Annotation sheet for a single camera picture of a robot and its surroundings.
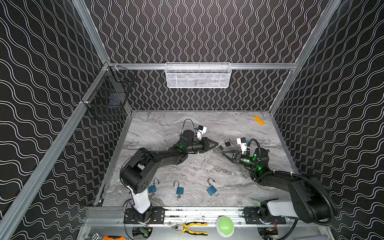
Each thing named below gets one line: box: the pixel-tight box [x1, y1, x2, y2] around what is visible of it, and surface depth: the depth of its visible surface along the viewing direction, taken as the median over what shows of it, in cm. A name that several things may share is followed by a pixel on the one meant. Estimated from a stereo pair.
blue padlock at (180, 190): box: [173, 180, 185, 195], surface depth 84 cm
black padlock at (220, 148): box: [215, 143, 224, 153], surface depth 83 cm
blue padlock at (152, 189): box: [148, 178, 160, 193], surface depth 85 cm
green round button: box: [216, 215, 235, 238], surface depth 72 cm
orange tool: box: [102, 235, 126, 240], surface depth 69 cm
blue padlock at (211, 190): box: [206, 177, 218, 196], surface depth 84 cm
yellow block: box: [253, 115, 266, 126], surface depth 116 cm
